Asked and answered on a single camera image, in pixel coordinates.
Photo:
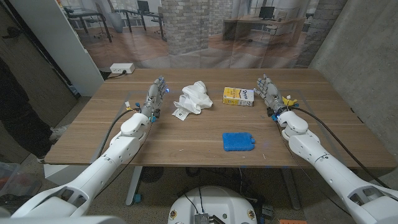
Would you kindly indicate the grey table leg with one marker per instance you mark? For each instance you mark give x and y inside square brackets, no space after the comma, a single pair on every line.
[292,189]
[133,185]

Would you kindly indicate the white robot torso edge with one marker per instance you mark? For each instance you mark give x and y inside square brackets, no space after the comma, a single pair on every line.
[62,220]

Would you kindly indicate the yellow cardboard carton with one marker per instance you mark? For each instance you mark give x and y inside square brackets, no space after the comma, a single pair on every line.
[237,96]

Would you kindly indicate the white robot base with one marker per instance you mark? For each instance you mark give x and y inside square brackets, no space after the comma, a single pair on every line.
[213,202]

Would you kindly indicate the orange flat object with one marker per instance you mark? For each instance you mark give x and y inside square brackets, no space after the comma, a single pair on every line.
[292,221]

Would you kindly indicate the clear plastic storage bin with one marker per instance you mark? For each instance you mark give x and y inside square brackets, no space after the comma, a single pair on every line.
[15,185]

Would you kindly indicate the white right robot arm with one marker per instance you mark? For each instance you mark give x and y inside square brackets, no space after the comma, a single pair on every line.
[326,168]

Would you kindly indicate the printed office backdrop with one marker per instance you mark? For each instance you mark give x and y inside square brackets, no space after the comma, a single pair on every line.
[186,31]

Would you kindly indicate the white upright panel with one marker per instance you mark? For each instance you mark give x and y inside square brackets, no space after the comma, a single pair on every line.
[59,40]

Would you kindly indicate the person in dark clothes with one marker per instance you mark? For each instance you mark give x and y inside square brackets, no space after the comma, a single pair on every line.
[18,118]

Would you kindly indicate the white power strip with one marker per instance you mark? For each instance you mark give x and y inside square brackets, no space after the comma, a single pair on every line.
[122,68]

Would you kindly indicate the blue ice pack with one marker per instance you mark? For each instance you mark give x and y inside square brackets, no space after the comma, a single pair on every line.
[237,141]

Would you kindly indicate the yellow toy banana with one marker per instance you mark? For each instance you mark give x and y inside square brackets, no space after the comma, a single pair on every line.
[290,101]

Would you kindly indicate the white towel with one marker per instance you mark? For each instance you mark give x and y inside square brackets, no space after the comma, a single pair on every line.
[194,98]

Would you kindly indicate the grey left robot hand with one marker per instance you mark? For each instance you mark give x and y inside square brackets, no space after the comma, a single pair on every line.
[154,93]

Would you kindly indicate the black round floor object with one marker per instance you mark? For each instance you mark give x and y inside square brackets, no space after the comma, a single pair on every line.
[151,174]

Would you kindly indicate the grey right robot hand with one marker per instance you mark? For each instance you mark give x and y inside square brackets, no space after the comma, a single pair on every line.
[272,93]

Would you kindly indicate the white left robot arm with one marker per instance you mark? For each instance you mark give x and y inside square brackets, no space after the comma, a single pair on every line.
[118,149]

